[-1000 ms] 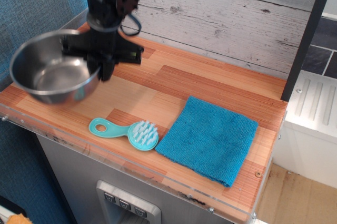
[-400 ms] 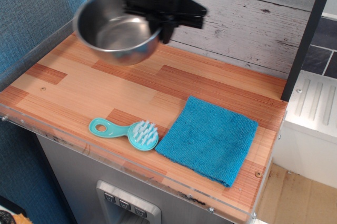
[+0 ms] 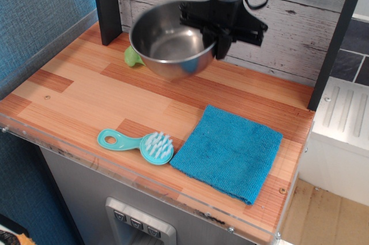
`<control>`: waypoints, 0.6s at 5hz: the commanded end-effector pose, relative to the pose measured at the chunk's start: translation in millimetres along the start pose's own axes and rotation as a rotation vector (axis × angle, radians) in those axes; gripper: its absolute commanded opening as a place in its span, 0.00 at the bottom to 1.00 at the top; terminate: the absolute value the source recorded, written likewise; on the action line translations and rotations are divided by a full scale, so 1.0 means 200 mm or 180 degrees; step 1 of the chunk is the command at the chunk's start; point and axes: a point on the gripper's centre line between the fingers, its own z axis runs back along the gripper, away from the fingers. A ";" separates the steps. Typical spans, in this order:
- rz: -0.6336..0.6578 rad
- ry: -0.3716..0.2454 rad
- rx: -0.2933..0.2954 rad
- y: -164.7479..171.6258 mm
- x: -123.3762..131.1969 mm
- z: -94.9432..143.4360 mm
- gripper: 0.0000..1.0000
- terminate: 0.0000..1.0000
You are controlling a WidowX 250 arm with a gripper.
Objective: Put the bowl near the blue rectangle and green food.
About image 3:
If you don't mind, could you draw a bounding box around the teal dish brush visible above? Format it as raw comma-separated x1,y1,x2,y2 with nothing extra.
97,129,174,165

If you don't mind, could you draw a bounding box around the dark left support post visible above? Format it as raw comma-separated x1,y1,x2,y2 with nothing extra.
95,0,122,46

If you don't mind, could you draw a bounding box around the green toy broccoli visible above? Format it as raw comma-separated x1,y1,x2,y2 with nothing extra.
124,46,145,67

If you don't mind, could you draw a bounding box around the orange object bottom corner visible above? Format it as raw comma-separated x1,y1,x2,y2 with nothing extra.
16,234,36,245

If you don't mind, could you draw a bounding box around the dark support post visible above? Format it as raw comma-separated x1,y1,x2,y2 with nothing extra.
307,0,358,111
95,0,122,46

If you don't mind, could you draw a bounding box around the silver dispenser panel with buttons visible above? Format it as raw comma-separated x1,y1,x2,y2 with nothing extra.
105,197,177,244

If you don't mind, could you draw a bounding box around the stainless steel bowl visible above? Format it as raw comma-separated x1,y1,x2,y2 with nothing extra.
129,0,216,81

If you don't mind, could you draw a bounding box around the dark right support post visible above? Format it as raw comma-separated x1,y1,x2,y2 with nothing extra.
307,0,358,111

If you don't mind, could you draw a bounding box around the white ribbed appliance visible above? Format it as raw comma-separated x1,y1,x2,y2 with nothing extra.
299,77,368,205

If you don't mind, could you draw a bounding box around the blue folded towel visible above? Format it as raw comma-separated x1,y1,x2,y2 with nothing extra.
170,105,283,205

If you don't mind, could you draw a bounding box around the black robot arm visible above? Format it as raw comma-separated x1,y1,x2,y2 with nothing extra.
179,0,268,59

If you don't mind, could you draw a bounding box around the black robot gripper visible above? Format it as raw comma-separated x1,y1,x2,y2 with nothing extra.
179,0,268,60

